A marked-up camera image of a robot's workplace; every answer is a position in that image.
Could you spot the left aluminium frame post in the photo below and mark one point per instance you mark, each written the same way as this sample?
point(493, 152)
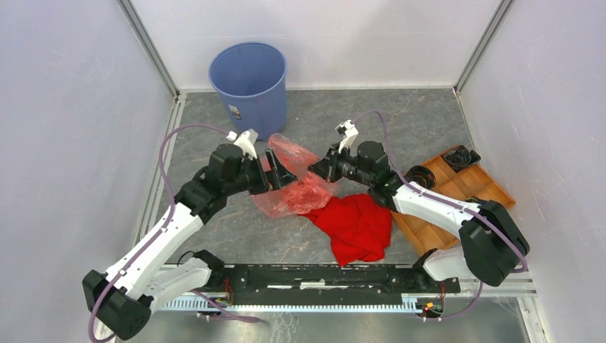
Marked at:
point(136, 23)

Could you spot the black roll in middle compartment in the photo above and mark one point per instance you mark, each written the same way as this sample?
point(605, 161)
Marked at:
point(422, 176)

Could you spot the black roll in compartment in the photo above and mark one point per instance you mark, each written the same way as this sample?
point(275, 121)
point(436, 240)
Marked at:
point(460, 157)
point(422, 176)

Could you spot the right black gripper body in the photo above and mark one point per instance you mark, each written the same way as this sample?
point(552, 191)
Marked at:
point(346, 166)

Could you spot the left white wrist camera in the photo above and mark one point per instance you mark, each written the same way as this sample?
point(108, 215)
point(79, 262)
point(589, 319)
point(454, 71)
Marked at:
point(245, 141)

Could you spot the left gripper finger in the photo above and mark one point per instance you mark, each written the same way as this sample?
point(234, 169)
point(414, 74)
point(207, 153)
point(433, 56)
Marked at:
point(270, 169)
point(284, 176)

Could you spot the black roll in far compartment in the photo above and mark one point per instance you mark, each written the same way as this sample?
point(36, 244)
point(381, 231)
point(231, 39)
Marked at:
point(460, 157)

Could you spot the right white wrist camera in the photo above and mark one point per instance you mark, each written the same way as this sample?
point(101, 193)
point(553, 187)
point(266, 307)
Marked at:
point(348, 132)

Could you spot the blue plastic trash bin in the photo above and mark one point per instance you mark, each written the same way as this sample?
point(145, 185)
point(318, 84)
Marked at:
point(250, 79)

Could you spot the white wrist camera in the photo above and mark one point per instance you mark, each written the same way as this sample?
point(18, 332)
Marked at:
point(348, 132)
point(245, 141)

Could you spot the red translucent trash bag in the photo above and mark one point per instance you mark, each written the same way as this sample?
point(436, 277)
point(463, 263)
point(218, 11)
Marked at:
point(307, 193)

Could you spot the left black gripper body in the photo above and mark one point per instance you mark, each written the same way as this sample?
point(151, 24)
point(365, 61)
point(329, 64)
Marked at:
point(256, 181)

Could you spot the right aluminium frame post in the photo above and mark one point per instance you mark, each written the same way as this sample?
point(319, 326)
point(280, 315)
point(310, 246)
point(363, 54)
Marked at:
point(486, 38)

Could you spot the red cloth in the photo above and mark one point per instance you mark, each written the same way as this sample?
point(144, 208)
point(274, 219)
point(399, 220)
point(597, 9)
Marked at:
point(359, 230)

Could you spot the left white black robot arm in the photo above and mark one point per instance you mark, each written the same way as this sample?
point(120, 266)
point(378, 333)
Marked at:
point(127, 293)

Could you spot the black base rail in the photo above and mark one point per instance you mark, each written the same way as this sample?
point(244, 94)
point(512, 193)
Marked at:
point(324, 284)

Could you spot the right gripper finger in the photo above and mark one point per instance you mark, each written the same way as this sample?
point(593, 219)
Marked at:
point(321, 168)
point(333, 160)

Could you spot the aluminium frame post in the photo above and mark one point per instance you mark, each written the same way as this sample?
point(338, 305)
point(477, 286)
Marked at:
point(486, 38)
point(136, 23)

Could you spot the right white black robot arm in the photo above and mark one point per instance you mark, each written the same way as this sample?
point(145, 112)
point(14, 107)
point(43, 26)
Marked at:
point(491, 245)

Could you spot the orange compartment tray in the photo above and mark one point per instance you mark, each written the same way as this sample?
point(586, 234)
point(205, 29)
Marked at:
point(431, 218)

